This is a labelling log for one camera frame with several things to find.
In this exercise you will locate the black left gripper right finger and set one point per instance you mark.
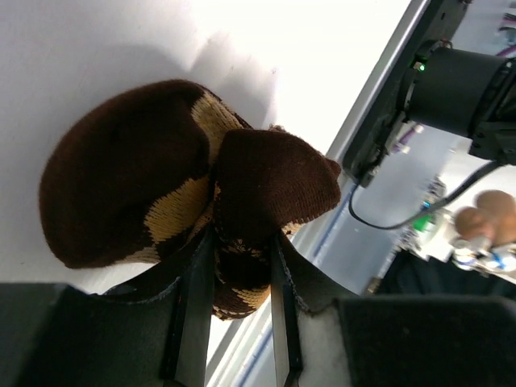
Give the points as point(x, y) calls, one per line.
point(325, 335)

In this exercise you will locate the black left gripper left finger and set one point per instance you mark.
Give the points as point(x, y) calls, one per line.
point(152, 330)

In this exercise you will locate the brown tan argyle sock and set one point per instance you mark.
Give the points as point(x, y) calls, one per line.
point(141, 175)

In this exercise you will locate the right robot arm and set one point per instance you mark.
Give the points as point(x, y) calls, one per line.
point(468, 94)

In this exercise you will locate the blurred person hand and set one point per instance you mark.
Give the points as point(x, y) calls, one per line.
point(493, 216)

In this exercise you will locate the aluminium table frame rail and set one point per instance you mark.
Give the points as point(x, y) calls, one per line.
point(245, 355)

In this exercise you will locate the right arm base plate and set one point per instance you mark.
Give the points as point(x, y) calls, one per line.
point(378, 113)

